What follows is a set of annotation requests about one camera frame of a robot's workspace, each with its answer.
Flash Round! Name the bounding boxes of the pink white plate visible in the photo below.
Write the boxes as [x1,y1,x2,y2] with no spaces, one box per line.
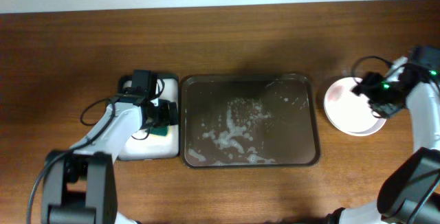
[323,77,384,122]

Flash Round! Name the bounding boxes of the green yellow scrub sponge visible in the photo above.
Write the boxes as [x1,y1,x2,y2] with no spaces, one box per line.
[149,126,169,137]

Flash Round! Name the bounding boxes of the cream white plate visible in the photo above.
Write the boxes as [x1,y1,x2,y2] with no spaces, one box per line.
[331,117,386,137]

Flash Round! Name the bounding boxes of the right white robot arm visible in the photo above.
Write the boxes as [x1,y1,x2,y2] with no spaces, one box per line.
[324,47,439,224]

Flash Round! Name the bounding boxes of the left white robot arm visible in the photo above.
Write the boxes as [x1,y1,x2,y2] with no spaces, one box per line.
[36,98,178,223]

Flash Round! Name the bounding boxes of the soapy water tray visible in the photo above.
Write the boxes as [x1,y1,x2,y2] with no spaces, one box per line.
[118,74,179,161]

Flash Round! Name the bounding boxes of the brown serving tray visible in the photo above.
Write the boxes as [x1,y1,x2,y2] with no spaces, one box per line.
[180,74,321,169]

